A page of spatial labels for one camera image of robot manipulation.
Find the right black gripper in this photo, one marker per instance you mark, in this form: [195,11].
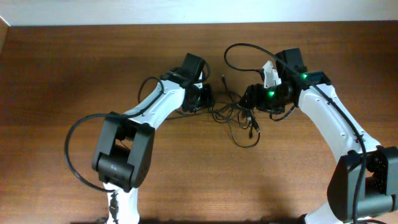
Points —
[254,94]

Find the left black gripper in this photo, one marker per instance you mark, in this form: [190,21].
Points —
[205,100]

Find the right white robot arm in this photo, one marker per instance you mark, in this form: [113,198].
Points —
[364,183]

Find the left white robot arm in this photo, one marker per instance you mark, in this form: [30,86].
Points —
[124,150]

